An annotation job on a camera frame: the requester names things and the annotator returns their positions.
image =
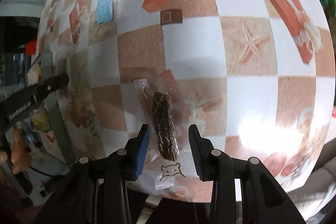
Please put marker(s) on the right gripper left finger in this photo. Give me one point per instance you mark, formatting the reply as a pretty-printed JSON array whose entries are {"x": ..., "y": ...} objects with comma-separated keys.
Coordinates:
[{"x": 141, "y": 147}]

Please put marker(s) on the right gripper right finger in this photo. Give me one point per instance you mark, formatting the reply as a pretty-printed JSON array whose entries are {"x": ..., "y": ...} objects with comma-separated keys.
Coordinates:
[{"x": 200, "y": 148}]

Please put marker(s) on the clear dried meat packet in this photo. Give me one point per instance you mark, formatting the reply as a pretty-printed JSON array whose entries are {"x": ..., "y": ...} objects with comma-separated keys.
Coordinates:
[{"x": 167, "y": 115}]

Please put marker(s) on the checkered tablecloth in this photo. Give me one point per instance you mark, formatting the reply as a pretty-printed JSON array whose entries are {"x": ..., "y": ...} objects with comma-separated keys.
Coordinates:
[{"x": 258, "y": 76}]

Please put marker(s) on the red bucket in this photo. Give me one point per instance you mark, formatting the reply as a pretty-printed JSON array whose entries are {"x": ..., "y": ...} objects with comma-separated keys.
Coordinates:
[{"x": 30, "y": 48}]

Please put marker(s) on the cardboard box tray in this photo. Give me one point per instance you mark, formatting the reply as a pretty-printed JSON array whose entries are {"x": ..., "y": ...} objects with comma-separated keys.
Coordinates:
[{"x": 56, "y": 140}]

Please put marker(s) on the person's left hand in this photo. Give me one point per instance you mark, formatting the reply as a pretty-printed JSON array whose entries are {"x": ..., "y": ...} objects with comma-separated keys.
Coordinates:
[{"x": 20, "y": 159}]

